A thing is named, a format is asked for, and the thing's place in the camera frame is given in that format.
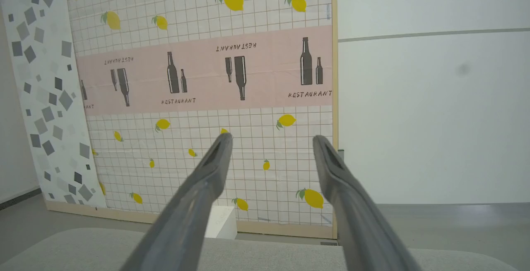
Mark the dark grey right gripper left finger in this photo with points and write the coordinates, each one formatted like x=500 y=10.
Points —
x=186 y=217

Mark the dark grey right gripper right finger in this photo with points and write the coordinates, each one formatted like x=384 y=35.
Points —
x=356 y=217

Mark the small white box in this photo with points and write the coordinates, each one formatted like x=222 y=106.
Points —
x=223 y=221

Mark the grey metal panel stand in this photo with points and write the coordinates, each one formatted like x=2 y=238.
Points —
x=340 y=153

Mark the grey fabric sofa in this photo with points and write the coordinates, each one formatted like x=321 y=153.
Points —
x=265 y=254

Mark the lemon print backdrop panel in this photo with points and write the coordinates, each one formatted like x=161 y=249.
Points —
x=207 y=97

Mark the grey confetti print panel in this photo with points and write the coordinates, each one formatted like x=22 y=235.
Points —
x=45 y=88

